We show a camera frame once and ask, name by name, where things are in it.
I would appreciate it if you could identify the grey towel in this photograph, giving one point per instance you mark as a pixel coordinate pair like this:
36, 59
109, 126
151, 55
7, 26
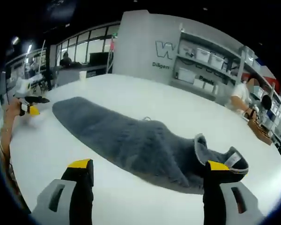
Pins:
121, 138

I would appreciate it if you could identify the black pole stand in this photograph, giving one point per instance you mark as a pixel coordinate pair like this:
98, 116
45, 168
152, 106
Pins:
48, 70

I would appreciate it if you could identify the grey counter desk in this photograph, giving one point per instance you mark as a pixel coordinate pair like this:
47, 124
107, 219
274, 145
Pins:
70, 75

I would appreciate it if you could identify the white paper cup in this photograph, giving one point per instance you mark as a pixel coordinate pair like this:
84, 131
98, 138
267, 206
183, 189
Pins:
83, 76

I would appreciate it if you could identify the black monitor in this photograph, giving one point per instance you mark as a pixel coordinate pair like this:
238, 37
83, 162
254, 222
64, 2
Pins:
98, 58

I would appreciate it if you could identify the wooden box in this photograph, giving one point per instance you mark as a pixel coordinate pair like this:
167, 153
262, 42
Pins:
260, 132

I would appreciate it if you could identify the small grey loop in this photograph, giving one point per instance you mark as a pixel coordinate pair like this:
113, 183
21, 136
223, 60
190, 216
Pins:
147, 118

